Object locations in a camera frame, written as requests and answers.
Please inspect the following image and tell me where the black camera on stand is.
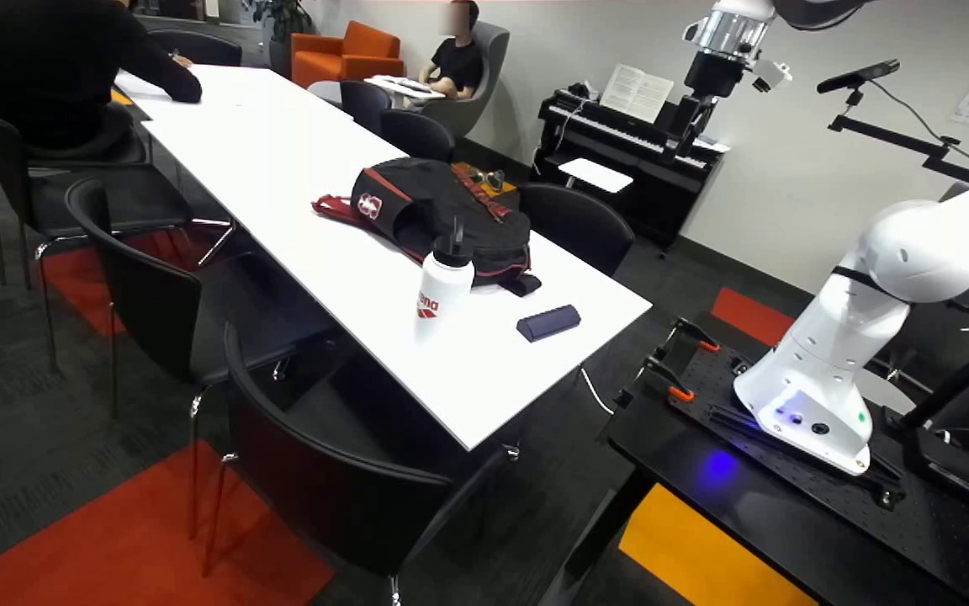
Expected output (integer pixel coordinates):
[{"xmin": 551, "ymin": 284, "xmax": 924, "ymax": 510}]
[{"xmin": 814, "ymin": 56, "xmax": 903, "ymax": 95}]

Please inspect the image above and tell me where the white sheet music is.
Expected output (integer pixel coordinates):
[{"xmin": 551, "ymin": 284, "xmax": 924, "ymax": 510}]
[{"xmin": 604, "ymin": 63, "xmax": 673, "ymax": 123}]

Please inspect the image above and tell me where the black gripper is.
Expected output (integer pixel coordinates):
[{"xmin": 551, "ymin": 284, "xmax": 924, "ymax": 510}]
[{"xmin": 682, "ymin": 49, "xmax": 752, "ymax": 101}]

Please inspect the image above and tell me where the orange black clamp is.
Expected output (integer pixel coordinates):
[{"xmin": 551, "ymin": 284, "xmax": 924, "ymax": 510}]
[{"xmin": 632, "ymin": 320, "xmax": 720, "ymax": 403}]

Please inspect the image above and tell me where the grey lounge chair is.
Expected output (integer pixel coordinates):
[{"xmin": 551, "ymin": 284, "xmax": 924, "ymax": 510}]
[{"xmin": 422, "ymin": 16, "xmax": 514, "ymax": 142}]

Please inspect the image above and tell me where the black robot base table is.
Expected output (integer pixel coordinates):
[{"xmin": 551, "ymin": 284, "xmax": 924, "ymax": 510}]
[{"xmin": 607, "ymin": 342, "xmax": 969, "ymax": 606}]

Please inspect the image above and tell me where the black digital piano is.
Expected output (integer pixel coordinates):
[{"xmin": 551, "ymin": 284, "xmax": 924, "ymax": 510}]
[{"xmin": 536, "ymin": 86, "xmax": 724, "ymax": 244}]

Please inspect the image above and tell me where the black chair middle left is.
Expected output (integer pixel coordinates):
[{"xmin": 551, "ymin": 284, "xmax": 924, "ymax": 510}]
[{"xmin": 63, "ymin": 177, "xmax": 250, "ymax": 421}]

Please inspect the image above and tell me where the seated person with headphones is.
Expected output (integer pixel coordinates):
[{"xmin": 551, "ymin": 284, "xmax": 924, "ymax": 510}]
[{"xmin": 422, "ymin": 0, "xmax": 486, "ymax": 101}]

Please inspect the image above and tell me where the dark blue phone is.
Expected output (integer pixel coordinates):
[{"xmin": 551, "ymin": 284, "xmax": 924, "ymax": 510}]
[{"xmin": 514, "ymin": 302, "xmax": 581, "ymax": 342}]

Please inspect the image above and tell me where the black chair front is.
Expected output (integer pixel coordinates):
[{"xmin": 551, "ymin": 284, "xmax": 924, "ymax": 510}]
[{"xmin": 212, "ymin": 326, "xmax": 506, "ymax": 606}]

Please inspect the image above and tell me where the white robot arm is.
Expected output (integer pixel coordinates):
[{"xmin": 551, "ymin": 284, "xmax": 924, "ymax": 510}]
[{"xmin": 735, "ymin": 111, "xmax": 969, "ymax": 476}]

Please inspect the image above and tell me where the orange armchair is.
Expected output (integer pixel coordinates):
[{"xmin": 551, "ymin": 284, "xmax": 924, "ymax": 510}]
[{"xmin": 290, "ymin": 19, "xmax": 403, "ymax": 86}]

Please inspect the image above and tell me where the black red bag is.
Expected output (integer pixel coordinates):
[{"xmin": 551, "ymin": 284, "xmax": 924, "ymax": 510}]
[{"xmin": 312, "ymin": 159, "xmax": 541, "ymax": 296}]

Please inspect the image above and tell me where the white red water bottle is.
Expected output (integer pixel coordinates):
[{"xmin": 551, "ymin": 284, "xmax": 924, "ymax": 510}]
[{"xmin": 419, "ymin": 235, "xmax": 476, "ymax": 326}]

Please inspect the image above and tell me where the black chair far left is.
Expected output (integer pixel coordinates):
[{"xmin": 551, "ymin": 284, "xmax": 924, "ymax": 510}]
[{"xmin": 0, "ymin": 115, "xmax": 149, "ymax": 284}]

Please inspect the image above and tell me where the person in black foreground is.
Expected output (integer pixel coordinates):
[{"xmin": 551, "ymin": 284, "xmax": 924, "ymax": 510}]
[{"xmin": 0, "ymin": 0, "xmax": 202, "ymax": 152}]

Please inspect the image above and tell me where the black chair far right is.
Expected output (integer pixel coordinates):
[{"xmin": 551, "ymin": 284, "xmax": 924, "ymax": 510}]
[{"xmin": 380, "ymin": 111, "xmax": 454, "ymax": 163}]

